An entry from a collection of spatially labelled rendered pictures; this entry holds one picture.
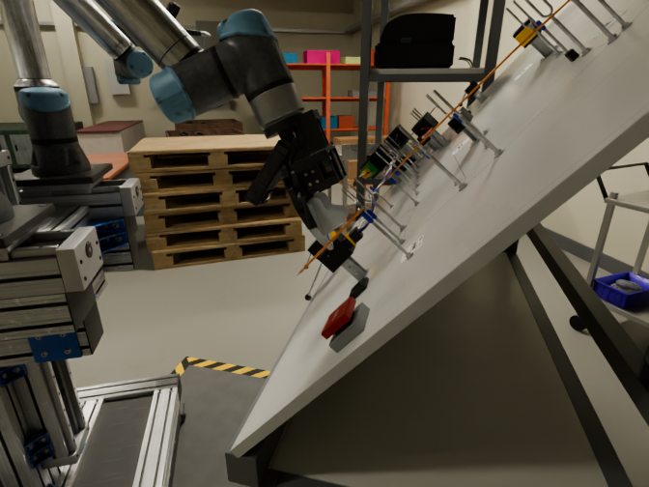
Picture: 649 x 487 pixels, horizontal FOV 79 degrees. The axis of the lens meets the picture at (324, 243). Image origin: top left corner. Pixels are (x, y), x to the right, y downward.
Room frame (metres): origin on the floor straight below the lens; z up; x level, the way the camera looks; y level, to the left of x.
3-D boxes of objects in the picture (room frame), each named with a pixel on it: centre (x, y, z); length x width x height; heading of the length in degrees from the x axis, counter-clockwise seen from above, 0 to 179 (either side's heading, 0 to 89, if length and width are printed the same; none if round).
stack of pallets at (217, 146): (3.53, 0.93, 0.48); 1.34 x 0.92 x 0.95; 108
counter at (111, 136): (7.64, 3.93, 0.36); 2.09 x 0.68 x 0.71; 13
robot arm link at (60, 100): (1.19, 0.79, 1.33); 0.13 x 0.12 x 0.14; 39
